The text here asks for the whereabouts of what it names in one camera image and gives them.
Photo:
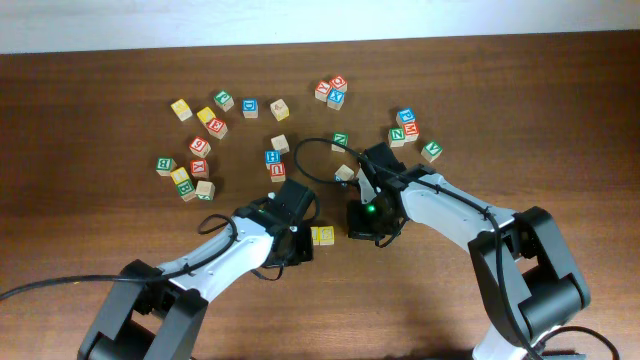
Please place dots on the yellow block lower left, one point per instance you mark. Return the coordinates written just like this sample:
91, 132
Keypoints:
179, 175

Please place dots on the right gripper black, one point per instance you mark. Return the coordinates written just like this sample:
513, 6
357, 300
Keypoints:
361, 229

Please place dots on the plain wooden block centre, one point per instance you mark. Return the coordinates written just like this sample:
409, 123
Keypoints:
280, 144

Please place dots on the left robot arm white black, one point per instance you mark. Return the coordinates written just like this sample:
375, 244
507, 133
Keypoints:
157, 312

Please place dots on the red block Y left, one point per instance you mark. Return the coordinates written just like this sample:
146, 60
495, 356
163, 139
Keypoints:
199, 169

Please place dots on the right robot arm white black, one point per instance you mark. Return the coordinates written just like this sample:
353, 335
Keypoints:
529, 281

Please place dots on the green block B lower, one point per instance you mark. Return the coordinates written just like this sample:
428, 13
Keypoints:
186, 190

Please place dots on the yellow block S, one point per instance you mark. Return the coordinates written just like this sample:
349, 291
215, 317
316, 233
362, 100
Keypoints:
326, 235

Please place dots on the blue block P right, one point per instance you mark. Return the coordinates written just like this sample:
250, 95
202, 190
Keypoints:
404, 116

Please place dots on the green block N centre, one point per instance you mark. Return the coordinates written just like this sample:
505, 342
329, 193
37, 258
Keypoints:
339, 142

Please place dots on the green block n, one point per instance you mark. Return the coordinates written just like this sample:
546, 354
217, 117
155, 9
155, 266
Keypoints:
339, 142
396, 137

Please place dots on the wooden block yellow side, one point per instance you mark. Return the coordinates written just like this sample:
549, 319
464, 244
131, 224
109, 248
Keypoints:
279, 109

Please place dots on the green block b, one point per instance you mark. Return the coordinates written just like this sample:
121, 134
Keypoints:
164, 166
186, 190

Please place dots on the yellow block beside E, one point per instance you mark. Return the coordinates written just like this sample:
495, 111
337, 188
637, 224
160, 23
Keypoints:
205, 115

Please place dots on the red block 6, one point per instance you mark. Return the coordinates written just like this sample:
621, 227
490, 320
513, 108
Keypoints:
200, 147

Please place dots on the red block Y top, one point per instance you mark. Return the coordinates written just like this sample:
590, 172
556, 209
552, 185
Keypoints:
322, 90

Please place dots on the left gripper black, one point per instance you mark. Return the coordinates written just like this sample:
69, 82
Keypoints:
302, 245

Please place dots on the red block M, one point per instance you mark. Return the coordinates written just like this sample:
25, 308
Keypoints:
411, 131

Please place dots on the blue block X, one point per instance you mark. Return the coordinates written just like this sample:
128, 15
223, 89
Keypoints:
335, 99

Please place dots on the blue block H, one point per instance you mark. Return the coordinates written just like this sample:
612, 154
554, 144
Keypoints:
272, 157

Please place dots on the green block N right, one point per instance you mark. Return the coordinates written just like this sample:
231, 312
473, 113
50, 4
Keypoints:
396, 137

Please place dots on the wooden block blue side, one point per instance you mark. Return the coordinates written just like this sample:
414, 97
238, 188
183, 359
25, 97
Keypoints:
344, 175

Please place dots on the red block y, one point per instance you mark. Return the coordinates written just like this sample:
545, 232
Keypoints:
199, 169
322, 90

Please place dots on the red block E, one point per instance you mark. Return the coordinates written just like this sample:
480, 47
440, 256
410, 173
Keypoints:
217, 128

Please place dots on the green block P top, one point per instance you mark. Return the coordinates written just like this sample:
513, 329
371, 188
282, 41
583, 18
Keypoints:
224, 100

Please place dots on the yellow block far left top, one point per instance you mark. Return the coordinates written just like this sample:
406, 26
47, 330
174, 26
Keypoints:
181, 109

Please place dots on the yellow block edge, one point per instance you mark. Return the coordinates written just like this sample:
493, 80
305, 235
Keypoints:
314, 234

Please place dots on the blue block D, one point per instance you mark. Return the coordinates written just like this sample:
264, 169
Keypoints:
250, 108

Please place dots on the red block Q top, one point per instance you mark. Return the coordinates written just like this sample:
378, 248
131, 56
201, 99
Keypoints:
339, 83

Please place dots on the green block B left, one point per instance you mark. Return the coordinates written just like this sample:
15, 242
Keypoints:
164, 166

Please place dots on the green block V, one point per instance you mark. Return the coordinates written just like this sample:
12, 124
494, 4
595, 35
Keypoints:
431, 151

